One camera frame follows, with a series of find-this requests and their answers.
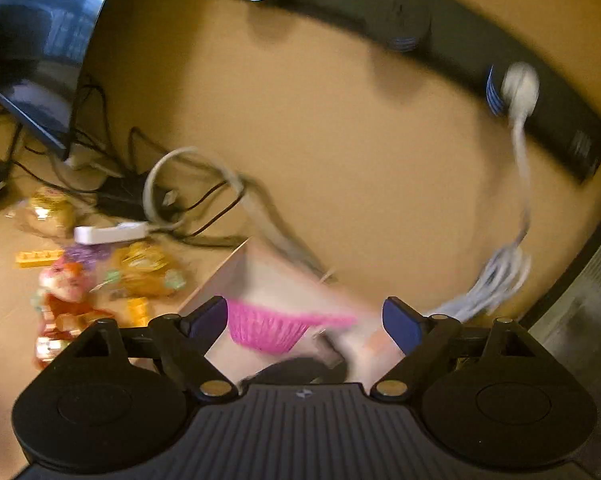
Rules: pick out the black computer monitor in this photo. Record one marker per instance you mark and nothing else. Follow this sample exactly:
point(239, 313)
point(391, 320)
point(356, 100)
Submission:
point(30, 60)

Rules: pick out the yellow bread packet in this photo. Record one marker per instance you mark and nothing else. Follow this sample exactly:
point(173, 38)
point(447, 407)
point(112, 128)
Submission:
point(140, 270)
point(50, 212)

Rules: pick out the black pouch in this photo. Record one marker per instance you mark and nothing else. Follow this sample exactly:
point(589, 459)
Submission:
point(290, 370)

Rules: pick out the black adapter box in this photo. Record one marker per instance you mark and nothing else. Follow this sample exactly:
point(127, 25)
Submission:
point(123, 197)

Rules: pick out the yellow toy block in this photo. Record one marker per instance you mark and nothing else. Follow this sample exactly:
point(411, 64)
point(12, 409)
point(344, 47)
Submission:
point(138, 310)
point(38, 257)

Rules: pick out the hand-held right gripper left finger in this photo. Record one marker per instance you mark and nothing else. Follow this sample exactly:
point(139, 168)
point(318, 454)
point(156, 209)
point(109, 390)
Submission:
point(208, 317)

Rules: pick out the pink cardboard box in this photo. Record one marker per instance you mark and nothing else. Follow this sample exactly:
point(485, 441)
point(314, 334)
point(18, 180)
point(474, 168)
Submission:
point(275, 280)

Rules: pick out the small white box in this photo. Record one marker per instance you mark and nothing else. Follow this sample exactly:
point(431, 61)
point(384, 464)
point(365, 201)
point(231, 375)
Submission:
point(108, 233)

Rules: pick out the purple toy piece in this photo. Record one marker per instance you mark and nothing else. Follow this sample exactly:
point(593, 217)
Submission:
point(83, 255)

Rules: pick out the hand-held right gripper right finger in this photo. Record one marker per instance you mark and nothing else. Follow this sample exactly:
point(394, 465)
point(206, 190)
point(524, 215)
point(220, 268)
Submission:
point(403, 325)

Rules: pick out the pink ribbed basket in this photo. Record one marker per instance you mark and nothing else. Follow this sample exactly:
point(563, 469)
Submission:
point(265, 330)

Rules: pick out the white power strip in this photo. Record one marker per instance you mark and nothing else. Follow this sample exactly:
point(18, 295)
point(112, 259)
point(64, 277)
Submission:
point(85, 162)

